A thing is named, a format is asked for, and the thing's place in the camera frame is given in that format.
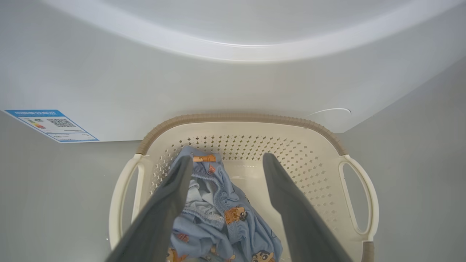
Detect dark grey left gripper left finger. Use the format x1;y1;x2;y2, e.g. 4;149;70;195
106;156;193;262

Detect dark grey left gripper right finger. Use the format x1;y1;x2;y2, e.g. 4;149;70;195
263;153;354;262

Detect blue cartoon print pants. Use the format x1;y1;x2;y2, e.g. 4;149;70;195
167;146;283;262

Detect cream perforated laundry basket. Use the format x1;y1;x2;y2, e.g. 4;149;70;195
108;113;379;262

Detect white front-load washing machine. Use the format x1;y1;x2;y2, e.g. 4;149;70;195
0;0;466;143

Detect round white filter cover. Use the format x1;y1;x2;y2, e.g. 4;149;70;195
306;108;352;120

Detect blue energy label sticker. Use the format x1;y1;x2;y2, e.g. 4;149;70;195
4;109;99;143

